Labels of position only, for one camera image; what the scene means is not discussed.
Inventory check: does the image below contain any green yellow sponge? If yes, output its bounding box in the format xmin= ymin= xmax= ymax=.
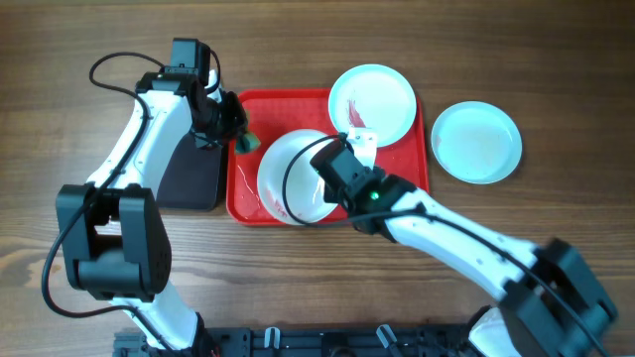
xmin=234 ymin=131 xmax=261 ymax=155

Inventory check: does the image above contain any white plate with stain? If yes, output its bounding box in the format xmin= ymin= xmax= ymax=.
xmin=257 ymin=129 xmax=336 ymax=225

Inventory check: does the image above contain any light blue plate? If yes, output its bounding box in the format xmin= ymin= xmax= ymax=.
xmin=431 ymin=101 xmax=523 ymax=184
xmin=327 ymin=63 xmax=418 ymax=148

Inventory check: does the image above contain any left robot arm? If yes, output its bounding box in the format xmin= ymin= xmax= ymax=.
xmin=45 ymin=68 xmax=247 ymax=356

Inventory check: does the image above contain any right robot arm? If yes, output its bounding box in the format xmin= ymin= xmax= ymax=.
xmin=313 ymin=161 xmax=617 ymax=356

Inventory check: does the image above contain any red plastic tray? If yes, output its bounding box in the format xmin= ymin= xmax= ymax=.
xmin=226 ymin=88 xmax=430 ymax=226

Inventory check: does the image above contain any black plastic tray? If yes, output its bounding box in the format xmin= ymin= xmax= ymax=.
xmin=156 ymin=134 xmax=228 ymax=211

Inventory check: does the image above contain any light blue plate top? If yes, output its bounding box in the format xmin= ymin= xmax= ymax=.
xmin=327 ymin=63 xmax=418 ymax=148

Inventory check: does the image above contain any right black cable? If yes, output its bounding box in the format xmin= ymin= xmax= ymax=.
xmin=280 ymin=132 xmax=611 ymax=357

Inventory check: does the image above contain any black cable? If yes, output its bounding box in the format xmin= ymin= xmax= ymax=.
xmin=40 ymin=51 xmax=222 ymax=357
xmin=280 ymin=132 xmax=611 ymax=357

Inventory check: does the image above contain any left black cable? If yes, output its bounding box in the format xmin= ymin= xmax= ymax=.
xmin=40 ymin=51 xmax=222 ymax=357

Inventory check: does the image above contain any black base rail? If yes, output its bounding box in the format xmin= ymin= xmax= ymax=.
xmin=112 ymin=323 xmax=497 ymax=357

